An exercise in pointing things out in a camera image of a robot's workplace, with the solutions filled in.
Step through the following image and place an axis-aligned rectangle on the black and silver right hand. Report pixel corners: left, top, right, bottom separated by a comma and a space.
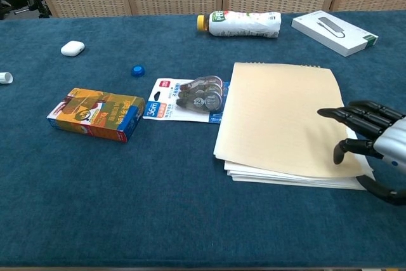
317, 100, 406, 206

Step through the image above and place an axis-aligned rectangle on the spiral-bound notepad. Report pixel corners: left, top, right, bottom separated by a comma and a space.
214, 61, 376, 191

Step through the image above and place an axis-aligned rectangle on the white usb hub box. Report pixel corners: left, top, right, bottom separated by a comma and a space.
291, 10, 379, 58

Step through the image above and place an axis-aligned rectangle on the white bottle yellow cap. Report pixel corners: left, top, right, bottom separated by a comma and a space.
197, 10, 282, 39

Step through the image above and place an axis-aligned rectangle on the correction tape blister pack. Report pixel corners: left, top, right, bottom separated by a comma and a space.
142, 76, 231, 125

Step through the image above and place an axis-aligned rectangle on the dark blue table cloth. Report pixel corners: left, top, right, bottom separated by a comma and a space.
0, 10, 406, 268

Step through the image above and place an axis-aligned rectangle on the orange and blue carton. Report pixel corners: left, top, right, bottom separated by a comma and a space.
46, 88, 146, 143

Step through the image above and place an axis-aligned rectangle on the white earbud case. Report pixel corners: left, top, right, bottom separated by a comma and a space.
60, 40, 86, 58

